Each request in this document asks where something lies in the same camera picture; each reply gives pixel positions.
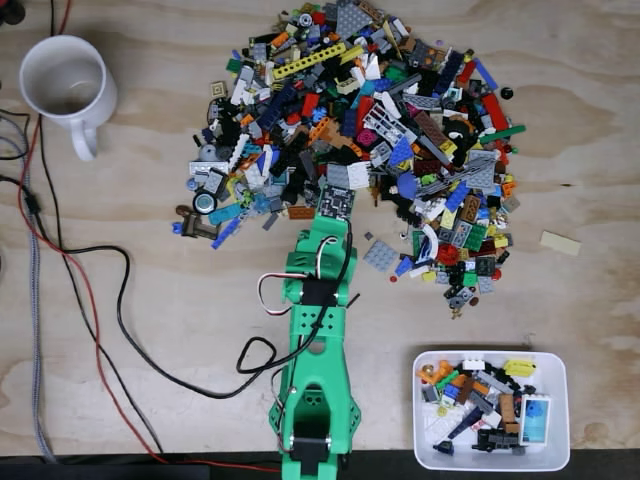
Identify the light grey Lego plate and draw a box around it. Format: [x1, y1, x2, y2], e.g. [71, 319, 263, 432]
[326, 163, 351, 191]

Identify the light blue Lego plate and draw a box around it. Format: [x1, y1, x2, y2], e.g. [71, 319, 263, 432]
[206, 201, 242, 227]

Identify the black Lego chassis piece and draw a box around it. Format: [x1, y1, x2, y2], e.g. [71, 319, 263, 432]
[472, 428, 522, 453]

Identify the yellow long holed Lego beam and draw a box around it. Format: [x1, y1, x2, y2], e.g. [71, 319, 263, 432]
[272, 42, 348, 81]

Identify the tan flat Lego plate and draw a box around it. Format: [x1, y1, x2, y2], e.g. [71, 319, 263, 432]
[539, 230, 584, 258]

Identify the brown long Lego plate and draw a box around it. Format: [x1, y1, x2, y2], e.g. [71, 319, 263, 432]
[413, 110, 450, 147]

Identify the grey braided cable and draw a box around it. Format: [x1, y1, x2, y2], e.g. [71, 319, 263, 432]
[0, 112, 56, 461]

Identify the green long Lego plate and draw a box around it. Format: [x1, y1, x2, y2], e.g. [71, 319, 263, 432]
[481, 124, 528, 145]

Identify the light blue Lego window panel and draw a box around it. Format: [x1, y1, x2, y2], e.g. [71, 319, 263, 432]
[518, 393, 555, 447]

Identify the white red black servo wire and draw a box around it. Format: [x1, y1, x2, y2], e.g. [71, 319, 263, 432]
[255, 234, 347, 318]

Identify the brown Lego piece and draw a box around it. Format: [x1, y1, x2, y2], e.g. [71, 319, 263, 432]
[180, 210, 222, 240]

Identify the black Lego wheel grey hub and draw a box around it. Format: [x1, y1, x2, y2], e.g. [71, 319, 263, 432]
[193, 190, 220, 216]

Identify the yellow curved Lego piece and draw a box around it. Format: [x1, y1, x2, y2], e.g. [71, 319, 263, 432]
[503, 358, 538, 377]

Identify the white curved Lego arch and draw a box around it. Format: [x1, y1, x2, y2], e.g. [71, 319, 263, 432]
[419, 223, 442, 263]

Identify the white ceramic mug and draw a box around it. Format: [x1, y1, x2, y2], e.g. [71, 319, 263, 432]
[18, 33, 119, 162]

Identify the blue narrow Lego plate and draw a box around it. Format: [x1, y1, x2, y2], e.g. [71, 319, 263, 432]
[209, 216, 242, 251]

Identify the white Lego window grille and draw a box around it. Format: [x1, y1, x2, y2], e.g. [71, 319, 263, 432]
[364, 103, 410, 147]

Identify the small camera circuit board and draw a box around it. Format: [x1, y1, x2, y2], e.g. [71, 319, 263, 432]
[315, 183, 358, 222]

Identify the thin black cable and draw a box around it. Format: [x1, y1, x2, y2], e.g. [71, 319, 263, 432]
[37, 0, 166, 456]

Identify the dark blue Lego wedge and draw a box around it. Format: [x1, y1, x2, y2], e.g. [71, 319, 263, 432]
[432, 408, 482, 455]

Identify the white square Lego plate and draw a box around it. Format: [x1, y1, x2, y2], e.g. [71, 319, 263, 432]
[346, 161, 372, 192]

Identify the orange Lego figure piece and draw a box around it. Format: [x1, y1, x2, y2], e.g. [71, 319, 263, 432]
[418, 360, 455, 387]

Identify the white plastic bin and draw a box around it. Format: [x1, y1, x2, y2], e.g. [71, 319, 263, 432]
[412, 350, 572, 472]

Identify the grey square Lego plate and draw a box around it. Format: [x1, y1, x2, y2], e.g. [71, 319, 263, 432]
[361, 239, 402, 274]

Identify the red long Lego brick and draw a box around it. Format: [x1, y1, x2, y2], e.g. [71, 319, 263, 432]
[481, 93, 510, 130]

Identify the grey wedge Lego plate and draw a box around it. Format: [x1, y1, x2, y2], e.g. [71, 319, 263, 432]
[333, 0, 375, 40]

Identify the green square Lego plate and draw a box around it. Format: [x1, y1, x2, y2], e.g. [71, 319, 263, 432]
[464, 224, 489, 252]

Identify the thick black cable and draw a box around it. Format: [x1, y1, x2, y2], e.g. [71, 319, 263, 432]
[37, 114, 301, 401]

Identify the blue Lego dome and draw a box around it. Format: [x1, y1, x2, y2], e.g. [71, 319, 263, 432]
[396, 171, 420, 200]

